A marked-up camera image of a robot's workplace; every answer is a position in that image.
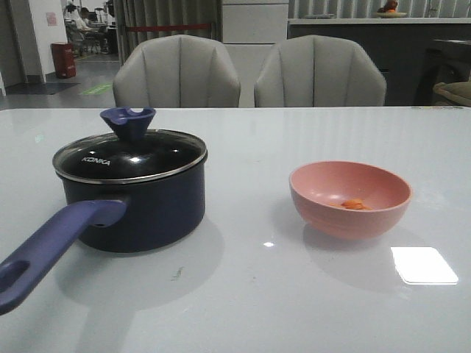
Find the glass pot lid blue knob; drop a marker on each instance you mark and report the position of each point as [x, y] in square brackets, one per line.
[131, 153]

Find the pink plastic bowl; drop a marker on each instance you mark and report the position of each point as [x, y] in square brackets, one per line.
[315, 185]

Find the orange ham slices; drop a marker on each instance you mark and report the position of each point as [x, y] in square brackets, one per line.
[351, 204]

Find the dark blue saucepan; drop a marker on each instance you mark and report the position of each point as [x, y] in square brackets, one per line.
[114, 218]

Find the left grey upholstered chair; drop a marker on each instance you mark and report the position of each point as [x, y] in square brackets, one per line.
[178, 71]

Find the grey upholstered chair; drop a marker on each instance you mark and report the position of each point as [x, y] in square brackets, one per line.
[319, 71]
[178, 71]

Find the right grey upholstered chair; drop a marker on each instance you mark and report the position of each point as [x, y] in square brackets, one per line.
[319, 71]

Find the white cabinet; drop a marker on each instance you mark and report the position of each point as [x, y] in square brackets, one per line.
[254, 22]

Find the red barrier belt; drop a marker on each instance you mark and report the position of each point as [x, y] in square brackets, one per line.
[168, 28]

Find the grey tray on counter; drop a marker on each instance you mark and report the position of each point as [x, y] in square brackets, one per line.
[320, 16]

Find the seated person in background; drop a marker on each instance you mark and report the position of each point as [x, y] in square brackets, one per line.
[91, 33]

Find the red trash bin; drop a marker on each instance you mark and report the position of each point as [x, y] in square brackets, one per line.
[63, 57]

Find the dark grey counter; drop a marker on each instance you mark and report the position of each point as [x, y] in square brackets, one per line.
[407, 51]

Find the fruit plate on counter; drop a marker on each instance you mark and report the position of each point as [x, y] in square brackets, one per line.
[389, 10]

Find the olive cushion at right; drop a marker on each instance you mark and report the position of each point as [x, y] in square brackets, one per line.
[452, 94]

